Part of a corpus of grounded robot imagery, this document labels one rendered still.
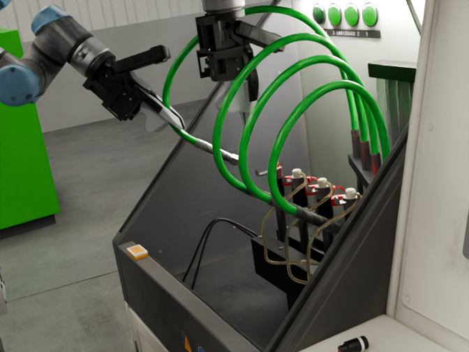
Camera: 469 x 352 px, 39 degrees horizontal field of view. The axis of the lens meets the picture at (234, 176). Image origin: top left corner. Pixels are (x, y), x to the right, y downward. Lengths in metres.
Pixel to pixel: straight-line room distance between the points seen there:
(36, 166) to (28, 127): 0.26
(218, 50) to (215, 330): 0.48
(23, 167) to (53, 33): 3.19
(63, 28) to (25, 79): 0.17
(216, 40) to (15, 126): 3.37
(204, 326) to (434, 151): 0.48
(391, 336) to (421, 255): 0.12
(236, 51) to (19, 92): 0.39
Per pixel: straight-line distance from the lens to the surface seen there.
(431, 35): 1.00
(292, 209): 1.05
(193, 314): 1.20
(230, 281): 1.55
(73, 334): 3.25
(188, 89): 8.01
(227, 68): 1.20
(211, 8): 1.19
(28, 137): 4.51
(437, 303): 0.99
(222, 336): 1.12
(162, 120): 1.32
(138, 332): 1.62
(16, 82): 1.27
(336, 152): 1.63
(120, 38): 7.76
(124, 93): 1.34
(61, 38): 1.38
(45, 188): 4.60
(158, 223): 1.57
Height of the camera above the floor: 1.52
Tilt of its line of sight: 18 degrees down
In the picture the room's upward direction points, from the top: 8 degrees counter-clockwise
